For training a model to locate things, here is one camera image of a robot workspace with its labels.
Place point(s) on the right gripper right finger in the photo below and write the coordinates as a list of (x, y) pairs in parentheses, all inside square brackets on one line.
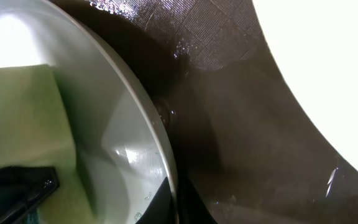
[(166, 205)]

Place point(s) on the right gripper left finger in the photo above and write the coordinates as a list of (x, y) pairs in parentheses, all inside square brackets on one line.
[(23, 189)]

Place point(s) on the green and yellow sponge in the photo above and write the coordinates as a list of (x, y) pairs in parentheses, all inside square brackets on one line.
[(35, 132)]

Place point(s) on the white plate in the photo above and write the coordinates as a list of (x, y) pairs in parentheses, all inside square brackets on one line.
[(315, 46), (122, 150)]

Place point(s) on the dark grey serving tray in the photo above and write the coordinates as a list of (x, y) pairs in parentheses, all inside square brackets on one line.
[(245, 150)]

